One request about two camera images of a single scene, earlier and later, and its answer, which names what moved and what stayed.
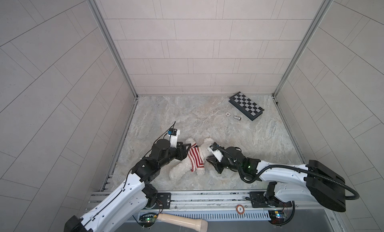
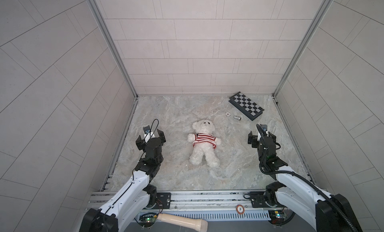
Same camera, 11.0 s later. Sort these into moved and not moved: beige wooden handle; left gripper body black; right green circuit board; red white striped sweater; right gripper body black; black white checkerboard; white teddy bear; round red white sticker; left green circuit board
Moved: red white striped sweater; left gripper body black; white teddy bear; right gripper body black
Not moved: right green circuit board; round red white sticker; left green circuit board; black white checkerboard; beige wooden handle
